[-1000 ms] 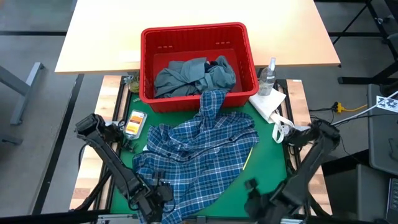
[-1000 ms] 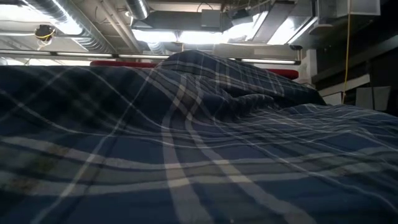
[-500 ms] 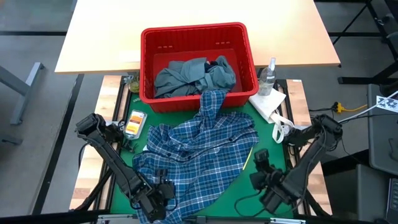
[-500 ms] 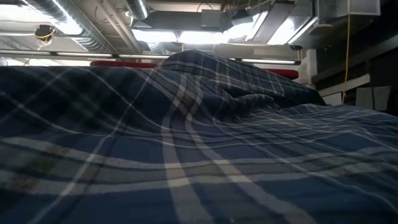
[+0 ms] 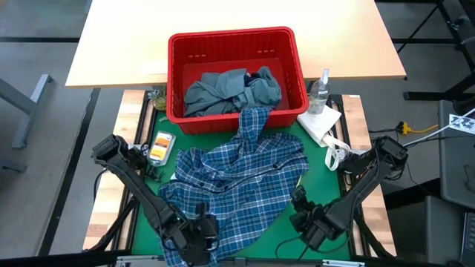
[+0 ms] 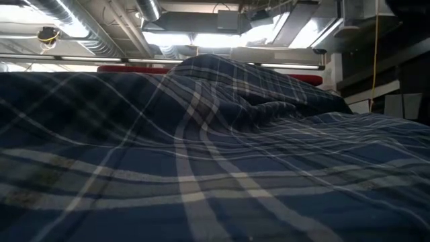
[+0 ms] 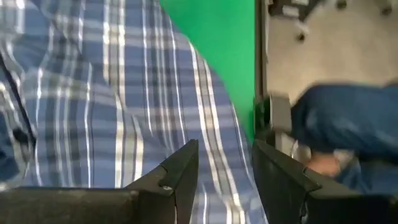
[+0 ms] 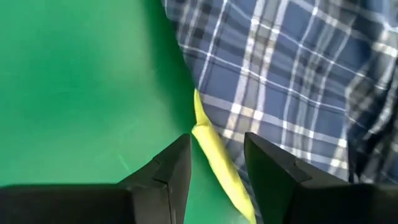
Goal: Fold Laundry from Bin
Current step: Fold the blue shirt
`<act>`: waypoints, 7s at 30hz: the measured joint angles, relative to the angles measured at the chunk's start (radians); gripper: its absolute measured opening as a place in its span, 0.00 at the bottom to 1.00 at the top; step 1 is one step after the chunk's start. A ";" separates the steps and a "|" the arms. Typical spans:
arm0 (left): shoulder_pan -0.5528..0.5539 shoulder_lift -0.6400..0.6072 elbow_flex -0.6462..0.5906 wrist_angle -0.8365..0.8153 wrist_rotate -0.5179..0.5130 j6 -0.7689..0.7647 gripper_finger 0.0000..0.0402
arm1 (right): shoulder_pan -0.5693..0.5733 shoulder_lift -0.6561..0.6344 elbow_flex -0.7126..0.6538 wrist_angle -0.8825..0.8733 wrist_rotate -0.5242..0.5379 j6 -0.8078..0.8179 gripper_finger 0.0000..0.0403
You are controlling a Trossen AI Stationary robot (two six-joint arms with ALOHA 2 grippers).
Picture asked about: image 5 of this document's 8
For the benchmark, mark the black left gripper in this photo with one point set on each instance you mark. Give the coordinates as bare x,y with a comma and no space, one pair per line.
193,248

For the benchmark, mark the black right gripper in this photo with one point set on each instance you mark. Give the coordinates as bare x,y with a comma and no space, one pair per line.
321,226

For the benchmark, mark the blue plaid shirt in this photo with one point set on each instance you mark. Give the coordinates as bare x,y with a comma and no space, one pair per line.
241,185

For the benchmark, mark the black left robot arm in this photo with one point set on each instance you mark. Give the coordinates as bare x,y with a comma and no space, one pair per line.
137,185

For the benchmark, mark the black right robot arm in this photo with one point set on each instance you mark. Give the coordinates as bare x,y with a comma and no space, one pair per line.
363,185

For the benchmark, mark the red plastic laundry bin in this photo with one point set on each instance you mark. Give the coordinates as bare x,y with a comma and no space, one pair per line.
178,48

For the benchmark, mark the green table mat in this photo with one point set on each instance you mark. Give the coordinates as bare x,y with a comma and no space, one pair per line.
315,178

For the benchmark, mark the white tote bag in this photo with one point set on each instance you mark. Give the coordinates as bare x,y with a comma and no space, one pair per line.
317,122

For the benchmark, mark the orange-labelled clear plastic package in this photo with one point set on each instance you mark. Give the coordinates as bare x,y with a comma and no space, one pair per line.
161,148

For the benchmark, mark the clear plastic spray bottle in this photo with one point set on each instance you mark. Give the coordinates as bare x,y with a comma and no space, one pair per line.
317,98

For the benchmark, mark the yellow power plug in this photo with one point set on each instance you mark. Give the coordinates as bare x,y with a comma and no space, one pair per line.
405,129

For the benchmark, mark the black keyboard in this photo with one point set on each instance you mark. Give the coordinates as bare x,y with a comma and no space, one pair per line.
468,237

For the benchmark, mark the grey plastic case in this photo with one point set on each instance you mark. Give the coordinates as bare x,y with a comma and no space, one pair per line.
456,167

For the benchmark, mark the small potted plant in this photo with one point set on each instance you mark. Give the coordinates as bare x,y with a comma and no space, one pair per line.
160,102

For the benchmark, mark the grey-blue garment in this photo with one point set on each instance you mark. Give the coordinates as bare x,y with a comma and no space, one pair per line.
222,92

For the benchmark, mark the black metal desk base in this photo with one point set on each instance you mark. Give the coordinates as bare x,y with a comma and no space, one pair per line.
423,95

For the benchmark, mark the black-and-white printed marker tag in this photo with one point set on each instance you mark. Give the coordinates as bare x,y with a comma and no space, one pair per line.
462,124

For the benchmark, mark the white rectangular label plate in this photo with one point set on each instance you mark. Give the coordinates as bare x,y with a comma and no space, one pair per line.
152,67

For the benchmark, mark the grey metal table leg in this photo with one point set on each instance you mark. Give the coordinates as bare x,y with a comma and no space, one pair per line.
33,96

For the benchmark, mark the light wooden table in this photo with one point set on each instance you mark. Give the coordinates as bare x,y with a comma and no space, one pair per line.
122,37

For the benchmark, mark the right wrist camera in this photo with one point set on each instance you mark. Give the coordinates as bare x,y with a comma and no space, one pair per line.
300,221

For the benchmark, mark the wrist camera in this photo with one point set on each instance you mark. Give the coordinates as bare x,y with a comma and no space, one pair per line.
209,228
300,221

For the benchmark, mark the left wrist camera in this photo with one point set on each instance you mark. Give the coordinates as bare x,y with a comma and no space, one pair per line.
209,228

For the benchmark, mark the black aluminium table frame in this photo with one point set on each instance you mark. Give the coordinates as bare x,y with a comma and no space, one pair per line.
337,99

